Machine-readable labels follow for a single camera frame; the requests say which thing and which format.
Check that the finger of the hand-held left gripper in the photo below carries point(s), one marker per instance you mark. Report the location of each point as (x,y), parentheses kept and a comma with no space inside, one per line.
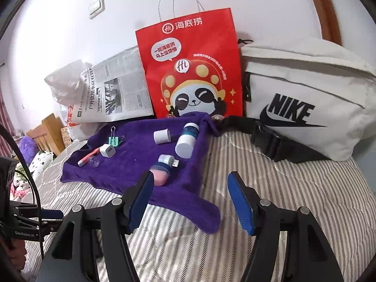
(51,213)
(29,232)

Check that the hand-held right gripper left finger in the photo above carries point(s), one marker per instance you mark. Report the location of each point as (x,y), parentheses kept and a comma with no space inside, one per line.
(141,202)

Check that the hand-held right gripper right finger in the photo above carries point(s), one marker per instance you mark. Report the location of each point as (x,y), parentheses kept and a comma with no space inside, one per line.
(241,204)

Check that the pink jar with blue lid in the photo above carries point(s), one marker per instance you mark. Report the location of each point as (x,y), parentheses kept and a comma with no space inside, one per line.
(160,176)

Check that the white usb adapter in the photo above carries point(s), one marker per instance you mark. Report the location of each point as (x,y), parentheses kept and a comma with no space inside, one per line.
(175,163)

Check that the small clear plastic cap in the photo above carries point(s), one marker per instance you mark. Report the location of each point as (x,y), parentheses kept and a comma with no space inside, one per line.
(95,162)

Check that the white charger cube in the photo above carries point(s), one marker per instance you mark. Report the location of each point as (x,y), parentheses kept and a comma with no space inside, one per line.
(107,150)

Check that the white cylindrical cap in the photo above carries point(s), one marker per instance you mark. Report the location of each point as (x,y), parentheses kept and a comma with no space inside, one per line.
(162,136)

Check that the person's left hand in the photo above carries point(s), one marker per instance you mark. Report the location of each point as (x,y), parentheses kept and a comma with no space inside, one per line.
(17,258)

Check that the pile of plush toys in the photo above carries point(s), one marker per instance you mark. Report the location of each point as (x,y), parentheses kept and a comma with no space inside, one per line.
(20,186)

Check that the white spotted plush toy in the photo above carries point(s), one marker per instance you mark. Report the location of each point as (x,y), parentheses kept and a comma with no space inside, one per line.
(42,161)

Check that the purple towel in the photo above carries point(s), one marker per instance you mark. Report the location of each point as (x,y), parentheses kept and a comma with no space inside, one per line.
(132,152)

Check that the striped bed quilt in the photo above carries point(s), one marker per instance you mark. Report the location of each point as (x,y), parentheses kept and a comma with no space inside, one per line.
(293,196)

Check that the green binder clip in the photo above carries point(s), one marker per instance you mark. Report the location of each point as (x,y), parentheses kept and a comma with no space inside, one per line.
(115,141)

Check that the white bottle with blue band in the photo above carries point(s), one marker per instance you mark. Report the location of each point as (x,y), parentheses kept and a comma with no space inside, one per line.
(185,148)

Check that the red patterned curtain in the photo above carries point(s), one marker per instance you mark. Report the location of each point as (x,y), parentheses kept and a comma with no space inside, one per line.
(4,111)

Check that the small pink round object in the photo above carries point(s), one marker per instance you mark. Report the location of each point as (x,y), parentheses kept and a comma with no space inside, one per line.
(218,118)

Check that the newspaper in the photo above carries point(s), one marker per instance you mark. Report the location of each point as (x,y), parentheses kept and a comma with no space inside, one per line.
(117,88)

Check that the white plastic shopping bag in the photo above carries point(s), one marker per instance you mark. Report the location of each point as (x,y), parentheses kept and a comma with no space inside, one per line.
(64,79)

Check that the white waist bag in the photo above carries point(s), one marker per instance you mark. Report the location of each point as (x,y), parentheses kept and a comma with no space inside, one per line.
(308,79)

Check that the red panda paper bag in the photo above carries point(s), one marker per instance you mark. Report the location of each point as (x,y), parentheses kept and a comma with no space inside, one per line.
(205,50)

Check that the wooden headboard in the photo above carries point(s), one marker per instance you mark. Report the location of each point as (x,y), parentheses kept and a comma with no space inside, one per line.
(326,11)

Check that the light wooden bed frame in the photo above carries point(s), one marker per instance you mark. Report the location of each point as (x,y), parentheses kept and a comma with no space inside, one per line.
(50,132)

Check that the white wall switch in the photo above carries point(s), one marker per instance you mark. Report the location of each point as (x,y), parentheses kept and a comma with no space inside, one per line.
(97,6)

